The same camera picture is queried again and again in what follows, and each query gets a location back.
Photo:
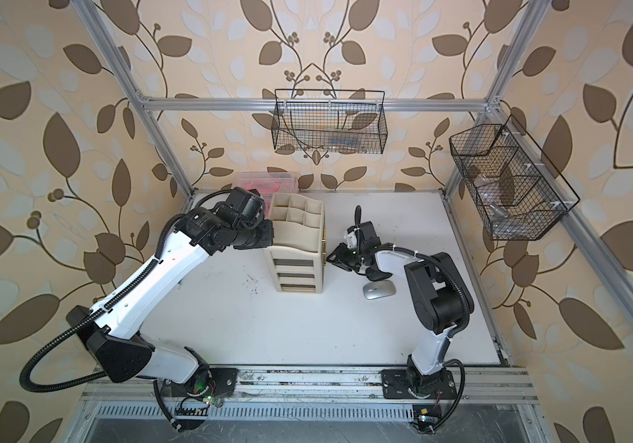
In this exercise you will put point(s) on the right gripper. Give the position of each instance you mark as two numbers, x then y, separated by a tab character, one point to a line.
340	258

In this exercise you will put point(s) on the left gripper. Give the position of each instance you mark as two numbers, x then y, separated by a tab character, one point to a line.
268	234

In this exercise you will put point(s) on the beige drawer organizer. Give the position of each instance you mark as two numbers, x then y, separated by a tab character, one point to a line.
297	256

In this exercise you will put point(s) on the silver computer mouse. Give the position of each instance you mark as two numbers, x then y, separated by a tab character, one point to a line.
378	290

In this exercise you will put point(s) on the black computer mouse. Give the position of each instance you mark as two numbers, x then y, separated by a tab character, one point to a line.
374	274

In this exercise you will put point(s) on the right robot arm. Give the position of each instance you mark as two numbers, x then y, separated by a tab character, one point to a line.
441	300

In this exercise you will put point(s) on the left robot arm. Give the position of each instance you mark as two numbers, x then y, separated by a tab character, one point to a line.
110	329

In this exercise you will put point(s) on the pink plastic toolbox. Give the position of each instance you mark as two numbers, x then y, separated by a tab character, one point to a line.
267	183

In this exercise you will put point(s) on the back wire basket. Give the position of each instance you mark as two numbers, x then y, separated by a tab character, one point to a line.
329	120

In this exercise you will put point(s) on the wire basket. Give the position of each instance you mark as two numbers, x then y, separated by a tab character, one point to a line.
519	194
329	120

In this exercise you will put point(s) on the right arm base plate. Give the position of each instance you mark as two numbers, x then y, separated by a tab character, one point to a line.
405	385

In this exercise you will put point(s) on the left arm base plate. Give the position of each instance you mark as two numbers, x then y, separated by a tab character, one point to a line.
211	382

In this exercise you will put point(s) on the right wire basket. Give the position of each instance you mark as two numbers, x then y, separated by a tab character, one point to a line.
519	194

